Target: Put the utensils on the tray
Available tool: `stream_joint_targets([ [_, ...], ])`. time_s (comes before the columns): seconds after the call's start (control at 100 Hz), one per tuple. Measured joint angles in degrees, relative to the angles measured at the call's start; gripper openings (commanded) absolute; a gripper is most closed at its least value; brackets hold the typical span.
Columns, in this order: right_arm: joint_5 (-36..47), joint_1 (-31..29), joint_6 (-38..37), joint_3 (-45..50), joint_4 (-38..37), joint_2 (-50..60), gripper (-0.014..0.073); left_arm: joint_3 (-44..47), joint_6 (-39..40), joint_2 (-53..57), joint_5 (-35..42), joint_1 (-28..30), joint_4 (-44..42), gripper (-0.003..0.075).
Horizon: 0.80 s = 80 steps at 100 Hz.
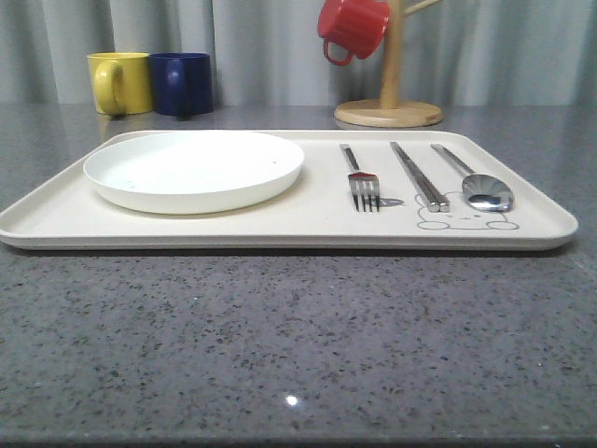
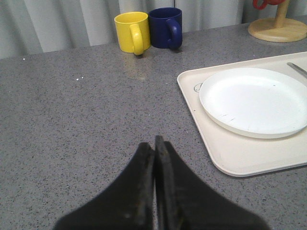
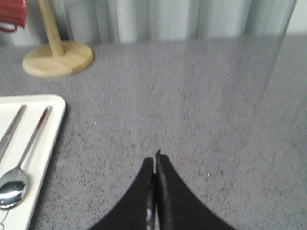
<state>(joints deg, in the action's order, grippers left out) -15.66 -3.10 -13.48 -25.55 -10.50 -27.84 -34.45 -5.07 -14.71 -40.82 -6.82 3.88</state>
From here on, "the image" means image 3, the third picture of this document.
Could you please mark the silver metal chopstick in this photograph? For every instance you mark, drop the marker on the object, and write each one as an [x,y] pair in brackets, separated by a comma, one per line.
[11,130]

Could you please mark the cream tray with bunny print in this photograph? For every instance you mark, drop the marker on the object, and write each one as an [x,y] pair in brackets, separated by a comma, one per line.
[37,159]

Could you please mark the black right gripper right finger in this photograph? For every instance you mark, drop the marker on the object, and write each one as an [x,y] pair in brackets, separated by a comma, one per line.
[178,208]

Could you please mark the grey curtain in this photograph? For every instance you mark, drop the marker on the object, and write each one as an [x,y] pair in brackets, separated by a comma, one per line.
[129,21]

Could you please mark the red ribbed mug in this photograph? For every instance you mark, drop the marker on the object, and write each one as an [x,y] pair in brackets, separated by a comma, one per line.
[13,12]

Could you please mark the wooden mug tree stand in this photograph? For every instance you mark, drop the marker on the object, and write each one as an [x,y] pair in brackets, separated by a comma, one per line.
[57,58]

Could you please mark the silver metal spoon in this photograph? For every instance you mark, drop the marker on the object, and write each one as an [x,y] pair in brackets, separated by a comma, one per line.
[13,183]

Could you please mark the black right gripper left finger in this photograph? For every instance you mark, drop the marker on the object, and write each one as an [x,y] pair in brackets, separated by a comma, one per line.
[136,209]

